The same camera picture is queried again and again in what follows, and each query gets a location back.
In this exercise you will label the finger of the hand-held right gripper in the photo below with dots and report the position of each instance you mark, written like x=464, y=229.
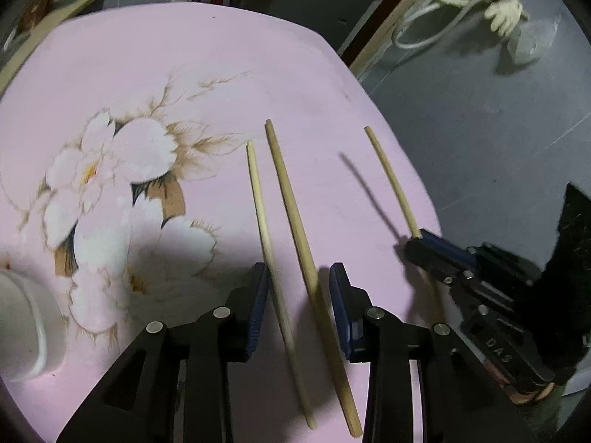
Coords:
x=450, y=247
x=427, y=254

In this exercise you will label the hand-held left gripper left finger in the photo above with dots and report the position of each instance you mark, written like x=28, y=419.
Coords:
x=258, y=304

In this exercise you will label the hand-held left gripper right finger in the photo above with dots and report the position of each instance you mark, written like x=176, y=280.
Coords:
x=339, y=304

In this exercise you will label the wooden chopstick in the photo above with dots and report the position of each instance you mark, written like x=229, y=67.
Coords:
x=268, y=249
x=300, y=240
x=392, y=180

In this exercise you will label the white cup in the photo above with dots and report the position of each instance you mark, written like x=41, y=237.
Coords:
x=23, y=323

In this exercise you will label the person's right hand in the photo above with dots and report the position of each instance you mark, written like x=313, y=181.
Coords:
x=531, y=395

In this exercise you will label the clear plastic bag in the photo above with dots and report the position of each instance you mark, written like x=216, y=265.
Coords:
x=531, y=41

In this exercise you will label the pink floral tablecloth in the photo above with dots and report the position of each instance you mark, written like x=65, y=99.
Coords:
x=184, y=78

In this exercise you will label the wooden door frame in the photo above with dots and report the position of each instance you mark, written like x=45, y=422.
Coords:
x=392, y=23

